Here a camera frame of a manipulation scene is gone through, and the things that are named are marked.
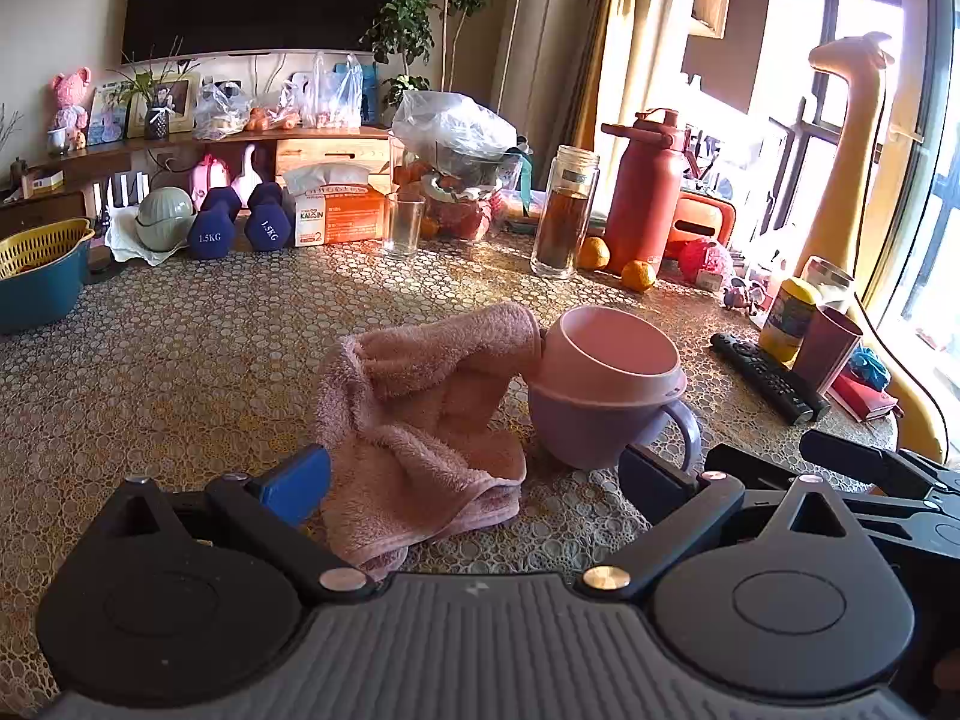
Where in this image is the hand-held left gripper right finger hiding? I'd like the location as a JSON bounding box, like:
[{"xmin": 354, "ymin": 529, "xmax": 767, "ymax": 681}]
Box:
[{"xmin": 581, "ymin": 441, "xmax": 863, "ymax": 605}]

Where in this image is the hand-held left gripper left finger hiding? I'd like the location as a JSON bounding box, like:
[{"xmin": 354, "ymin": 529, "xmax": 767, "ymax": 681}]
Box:
[{"xmin": 112, "ymin": 444, "xmax": 380, "ymax": 605}]

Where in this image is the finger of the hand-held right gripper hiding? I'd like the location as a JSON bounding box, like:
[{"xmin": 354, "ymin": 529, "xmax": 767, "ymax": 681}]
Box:
[
  {"xmin": 705, "ymin": 444, "xmax": 882, "ymax": 500},
  {"xmin": 799, "ymin": 430, "xmax": 940, "ymax": 490}
]

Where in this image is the purple cup with handle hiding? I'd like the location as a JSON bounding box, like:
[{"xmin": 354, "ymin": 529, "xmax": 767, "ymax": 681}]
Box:
[{"xmin": 527, "ymin": 382, "xmax": 704, "ymax": 472}]

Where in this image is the pink and purple cup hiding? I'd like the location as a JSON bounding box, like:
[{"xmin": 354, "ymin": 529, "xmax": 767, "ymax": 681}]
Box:
[{"xmin": 525, "ymin": 305, "xmax": 687, "ymax": 410}]

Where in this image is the pink towel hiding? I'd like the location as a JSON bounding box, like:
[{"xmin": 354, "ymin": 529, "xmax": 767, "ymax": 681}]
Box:
[{"xmin": 311, "ymin": 302, "xmax": 542, "ymax": 578}]

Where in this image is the red notebook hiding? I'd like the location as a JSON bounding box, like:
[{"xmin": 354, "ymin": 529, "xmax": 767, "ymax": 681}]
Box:
[{"xmin": 829, "ymin": 371, "xmax": 901, "ymax": 421}]

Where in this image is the black remote control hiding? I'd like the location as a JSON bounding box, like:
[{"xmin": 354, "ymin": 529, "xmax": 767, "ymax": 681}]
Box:
[{"xmin": 710, "ymin": 332, "xmax": 831, "ymax": 423}]

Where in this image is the mauve plastic cup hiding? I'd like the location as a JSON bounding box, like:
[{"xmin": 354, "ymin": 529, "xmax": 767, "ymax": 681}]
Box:
[{"xmin": 793, "ymin": 305, "xmax": 863, "ymax": 395}]

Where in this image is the yellow lidded bottle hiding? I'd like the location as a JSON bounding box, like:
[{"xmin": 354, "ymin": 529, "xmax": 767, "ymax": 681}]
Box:
[{"xmin": 759, "ymin": 277, "xmax": 822, "ymax": 365}]

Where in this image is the small toy figurine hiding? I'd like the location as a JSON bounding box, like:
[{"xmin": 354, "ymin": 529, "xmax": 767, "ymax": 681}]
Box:
[{"xmin": 724, "ymin": 277, "xmax": 773, "ymax": 312}]

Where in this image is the glass jar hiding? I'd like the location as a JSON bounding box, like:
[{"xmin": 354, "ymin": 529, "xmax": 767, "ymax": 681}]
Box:
[{"xmin": 799, "ymin": 256, "xmax": 856, "ymax": 316}]

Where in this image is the orange retro tissue holder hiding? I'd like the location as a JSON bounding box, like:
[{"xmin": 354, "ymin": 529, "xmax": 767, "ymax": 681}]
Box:
[{"xmin": 667, "ymin": 191, "xmax": 740, "ymax": 250}]

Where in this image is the blue dumbbell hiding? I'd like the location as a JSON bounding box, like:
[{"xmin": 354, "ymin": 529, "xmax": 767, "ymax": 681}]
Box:
[
  {"xmin": 187, "ymin": 187, "xmax": 242, "ymax": 261},
  {"xmin": 246, "ymin": 181, "xmax": 295, "ymax": 250}
]

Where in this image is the glass tea bottle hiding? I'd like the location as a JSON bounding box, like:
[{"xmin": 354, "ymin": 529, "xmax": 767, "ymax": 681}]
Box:
[{"xmin": 530, "ymin": 145, "xmax": 601, "ymax": 280}]

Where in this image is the orange tissue box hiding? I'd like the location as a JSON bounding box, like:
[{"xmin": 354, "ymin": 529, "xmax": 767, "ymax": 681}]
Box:
[{"xmin": 283, "ymin": 163, "xmax": 391, "ymax": 248}]

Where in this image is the clear drinking glass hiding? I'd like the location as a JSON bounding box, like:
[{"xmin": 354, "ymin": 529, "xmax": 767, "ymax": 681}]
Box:
[{"xmin": 382, "ymin": 193, "xmax": 427, "ymax": 260}]

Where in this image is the red water bottle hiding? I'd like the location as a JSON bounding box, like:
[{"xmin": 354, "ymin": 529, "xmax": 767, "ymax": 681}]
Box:
[{"xmin": 602, "ymin": 109, "xmax": 689, "ymax": 275}]

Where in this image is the white cloth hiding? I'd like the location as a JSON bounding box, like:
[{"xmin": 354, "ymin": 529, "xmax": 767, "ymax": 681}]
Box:
[{"xmin": 105, "ymin": 211, "xmax": 188, "ymax": 267}]

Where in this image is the pink swan figure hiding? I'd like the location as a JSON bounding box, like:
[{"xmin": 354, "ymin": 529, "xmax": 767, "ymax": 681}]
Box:
[{"xmin": 231, "ymin": 144, "xmax": 263, "ymax": 203}]

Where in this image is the plastic bag of fruit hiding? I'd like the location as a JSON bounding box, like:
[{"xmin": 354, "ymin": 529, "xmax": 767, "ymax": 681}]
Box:
[{"xmin": 405, "ymin": 150, "xmax": 526, "ymax": 242}]

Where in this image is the teal basin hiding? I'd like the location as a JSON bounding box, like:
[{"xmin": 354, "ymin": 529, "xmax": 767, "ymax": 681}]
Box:
[{"xmin": 0, "ymin": 236, "xmax": 96, "ymax": 335}]

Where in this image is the pink toy backpack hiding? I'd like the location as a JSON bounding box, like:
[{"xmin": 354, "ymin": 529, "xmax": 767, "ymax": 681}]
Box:
[{"xmin": 190, "ymin": 155, "xmax": 230, "ymax": 207}]

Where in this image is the yellow giraffe figure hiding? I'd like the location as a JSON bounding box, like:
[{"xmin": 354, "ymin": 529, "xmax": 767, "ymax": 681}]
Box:
[{"xmin": 795, "ymin": 31, "xmax": 950, "ymax": 466}]

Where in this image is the wooden tv cabinet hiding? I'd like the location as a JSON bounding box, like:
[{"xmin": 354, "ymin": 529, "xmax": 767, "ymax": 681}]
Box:
[{"xmin": 0, "ymin": 126, "xmax": 398, "ymax": 248}]

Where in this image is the yellow colander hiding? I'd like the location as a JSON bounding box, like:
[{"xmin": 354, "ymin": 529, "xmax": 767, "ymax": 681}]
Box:
[{"xmin": 0, "ymin": 219, "xmax": 95, "ymax": 280}]

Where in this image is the plastic bag of oranges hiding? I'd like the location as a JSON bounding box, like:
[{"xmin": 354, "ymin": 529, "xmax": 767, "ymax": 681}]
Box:
[{"xmin": 251, "ymin": 82, "xmax": 305, "ymax": 132}]

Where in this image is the plastic bag of groceries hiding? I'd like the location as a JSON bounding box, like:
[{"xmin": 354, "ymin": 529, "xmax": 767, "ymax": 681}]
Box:
[{"xmin": 193, "ymin": 82, "xmax": 252, "ymax": 140}]

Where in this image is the small plant in dark vase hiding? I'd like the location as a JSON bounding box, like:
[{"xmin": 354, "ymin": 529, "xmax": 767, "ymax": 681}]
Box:
[{"xmin": 105, "ymin": 37, "xmax": 203, "ymax": 142}]

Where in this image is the clear plastic bag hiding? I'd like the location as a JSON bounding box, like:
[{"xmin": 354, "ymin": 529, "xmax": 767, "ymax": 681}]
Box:
[{"xmin": 391, "ymin": 90, "xmax": 520, "ymax": 167}]

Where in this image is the white plastic bag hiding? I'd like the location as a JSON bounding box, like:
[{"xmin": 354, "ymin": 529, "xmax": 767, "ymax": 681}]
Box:
[{"xmin": 300, "ymin": 52, "xmax": 365, "ymax": 128}]

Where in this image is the white standing air conditioner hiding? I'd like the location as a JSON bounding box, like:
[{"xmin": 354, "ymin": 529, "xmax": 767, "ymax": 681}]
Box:
[{"xmin": 495, "ymin": 0, "xmax": 601, "ymax": 166}]

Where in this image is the pink teddy bear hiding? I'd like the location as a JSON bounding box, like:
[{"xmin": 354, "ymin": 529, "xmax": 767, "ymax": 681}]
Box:
[{"xmin": 51, "ymin": 67, "xmax": 92, "ymax": 151}]

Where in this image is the yellow curtain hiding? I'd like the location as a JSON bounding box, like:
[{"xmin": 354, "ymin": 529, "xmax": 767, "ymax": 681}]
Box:
[{"xmin": 570, "ymin": 0, "xmax": 653, "ymax": 158}]

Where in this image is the tall indoor plant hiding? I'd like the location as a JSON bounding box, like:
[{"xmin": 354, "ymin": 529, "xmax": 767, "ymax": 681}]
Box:
[{"xmin": 360, "ymin": 0, "xmax": 503, "ymax": 121}]

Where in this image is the window frame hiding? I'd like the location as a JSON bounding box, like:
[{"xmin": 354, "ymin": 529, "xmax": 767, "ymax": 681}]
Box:
[{"xmin": 765, "ymin": 0, "xmax": 960, "ymax": 361}]

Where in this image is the white photo frame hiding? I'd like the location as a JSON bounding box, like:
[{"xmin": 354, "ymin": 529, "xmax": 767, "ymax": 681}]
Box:
[{"xmin": 127, "ymin": 75, "xmax": 200, "ymax": 140}]

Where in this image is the blue photo frame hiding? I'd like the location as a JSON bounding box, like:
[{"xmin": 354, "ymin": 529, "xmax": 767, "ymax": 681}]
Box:
[{"xmin": 86, "ymin": 82, "xmax": 132, "ymax": 147}]

